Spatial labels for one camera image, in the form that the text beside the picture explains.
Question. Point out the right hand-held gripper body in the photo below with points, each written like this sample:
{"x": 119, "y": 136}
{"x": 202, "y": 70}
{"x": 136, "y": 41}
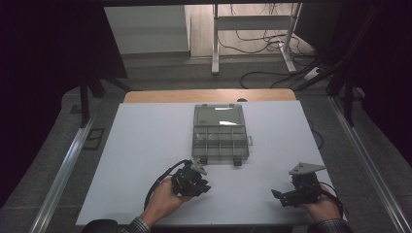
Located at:
{"x": 306, "y": 194}

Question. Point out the person's right hand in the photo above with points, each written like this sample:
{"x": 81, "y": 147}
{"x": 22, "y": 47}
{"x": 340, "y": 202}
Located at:
{"x": 327, "y": 208}

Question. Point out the grey clear plastic organizer box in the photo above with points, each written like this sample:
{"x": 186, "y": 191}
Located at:
{"x": 220, "y": 144}

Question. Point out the white board sheet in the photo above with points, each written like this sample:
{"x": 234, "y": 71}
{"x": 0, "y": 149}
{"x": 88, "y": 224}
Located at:
{"x": 145, "y": 142}

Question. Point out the wooden table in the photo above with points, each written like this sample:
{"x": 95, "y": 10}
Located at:
{"x": 207, "y": 95}

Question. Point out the person's left hand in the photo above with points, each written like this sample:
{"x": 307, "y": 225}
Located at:
{"x": 162, "y": 202}

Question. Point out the black curtain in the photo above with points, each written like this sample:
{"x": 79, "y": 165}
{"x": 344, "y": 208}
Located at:
{"x": 382, "y": 64}
{"x": 42, "y": 81}

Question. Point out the white cabinet panel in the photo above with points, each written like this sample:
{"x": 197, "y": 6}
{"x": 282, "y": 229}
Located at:
{"x": 145, "y": 29}

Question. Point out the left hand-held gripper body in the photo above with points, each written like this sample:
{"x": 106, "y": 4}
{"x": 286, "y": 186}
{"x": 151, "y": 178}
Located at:
{"x": 187, "y": 181}

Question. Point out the white power strip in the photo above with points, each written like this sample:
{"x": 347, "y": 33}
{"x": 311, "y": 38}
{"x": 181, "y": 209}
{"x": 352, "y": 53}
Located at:
{"x": 312, "y": 73}

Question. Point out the black metal stand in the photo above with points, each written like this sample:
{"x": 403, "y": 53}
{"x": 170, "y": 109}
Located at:
{"x": 85, "y": 103}
{"x": 349, "y": 103}

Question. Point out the person's dark clothed knee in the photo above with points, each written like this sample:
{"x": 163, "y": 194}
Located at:
{"x": 100, "y": 226}

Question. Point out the white metal desk frame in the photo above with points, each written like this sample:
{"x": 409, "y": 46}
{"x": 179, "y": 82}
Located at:
{"x": 252, "y": 22}

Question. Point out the aluminium rail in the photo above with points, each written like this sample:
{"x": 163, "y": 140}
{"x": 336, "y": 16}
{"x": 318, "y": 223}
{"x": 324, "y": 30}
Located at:
{"x": 61, "y": 181}
{"x": 369, "y": 165}

